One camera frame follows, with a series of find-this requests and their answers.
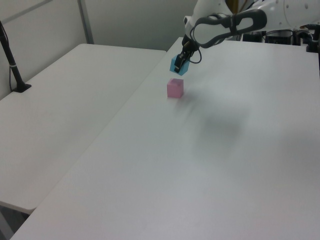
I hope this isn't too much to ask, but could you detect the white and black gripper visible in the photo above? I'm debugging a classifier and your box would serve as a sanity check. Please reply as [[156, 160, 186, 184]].
[[173, 15, 201, 74]]

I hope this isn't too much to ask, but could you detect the blue cube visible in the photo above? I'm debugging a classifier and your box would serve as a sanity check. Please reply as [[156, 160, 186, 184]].
[[169, 55, 190, 77]]

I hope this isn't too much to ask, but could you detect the pink cube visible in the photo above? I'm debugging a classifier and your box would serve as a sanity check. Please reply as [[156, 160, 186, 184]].
[[166, 77, 185, 99]]

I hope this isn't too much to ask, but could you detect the black control box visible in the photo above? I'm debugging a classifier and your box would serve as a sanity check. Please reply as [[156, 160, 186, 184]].
[[241, 29, 301, 46]]

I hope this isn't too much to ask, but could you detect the white side table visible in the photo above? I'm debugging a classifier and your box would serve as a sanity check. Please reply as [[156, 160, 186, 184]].
[[0, 43, 168, 215]]

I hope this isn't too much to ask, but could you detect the black pole stand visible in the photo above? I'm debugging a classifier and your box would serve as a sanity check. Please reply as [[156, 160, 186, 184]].
[[0, 19, 33, 94]]

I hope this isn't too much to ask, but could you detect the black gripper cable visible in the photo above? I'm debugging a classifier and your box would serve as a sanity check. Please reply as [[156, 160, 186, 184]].
[[188, 23, 204, 65]]

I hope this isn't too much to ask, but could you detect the grey partition post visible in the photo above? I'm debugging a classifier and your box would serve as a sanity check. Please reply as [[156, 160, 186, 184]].
[[76, 0, 95, 45]]

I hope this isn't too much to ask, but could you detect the black clamp with cable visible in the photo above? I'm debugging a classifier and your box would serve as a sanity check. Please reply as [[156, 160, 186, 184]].
[[301, 22, 320, 54]]

